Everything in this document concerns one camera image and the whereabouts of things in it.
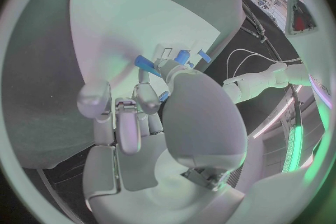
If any white cable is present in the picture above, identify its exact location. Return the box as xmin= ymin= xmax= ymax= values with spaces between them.
xmin=225 ymin=48 xmax=302 ymax=82
xmin=232 ymin=53 xmax=279 ymax=80

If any white task board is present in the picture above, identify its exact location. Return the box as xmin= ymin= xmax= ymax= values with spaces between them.
xmin=69 ymin=0 xmax=221 ymax=104

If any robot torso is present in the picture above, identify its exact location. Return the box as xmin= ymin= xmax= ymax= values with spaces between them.
xmin=284 ymin=0 xmax=335 ymax=134

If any blue long cylinder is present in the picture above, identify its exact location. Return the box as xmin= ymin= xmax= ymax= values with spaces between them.
xmin=133 ymin=55 xmax=162 ymax=78

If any black cable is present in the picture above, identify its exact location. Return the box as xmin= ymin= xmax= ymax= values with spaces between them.
xmin=240 ymin=0 xmax=269 ymax=44

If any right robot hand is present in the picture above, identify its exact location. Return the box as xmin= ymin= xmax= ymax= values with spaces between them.
xmin=76 ymin=59 xmax=249 ymax=224

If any blue block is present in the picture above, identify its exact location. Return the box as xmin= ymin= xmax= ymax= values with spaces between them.
xmin=174 ymin=49 xmax=192 ymax=63

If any glowing light bar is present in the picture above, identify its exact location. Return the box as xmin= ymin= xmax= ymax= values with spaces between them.
xmin=281 ymin=124 xmax=304 ymax=174

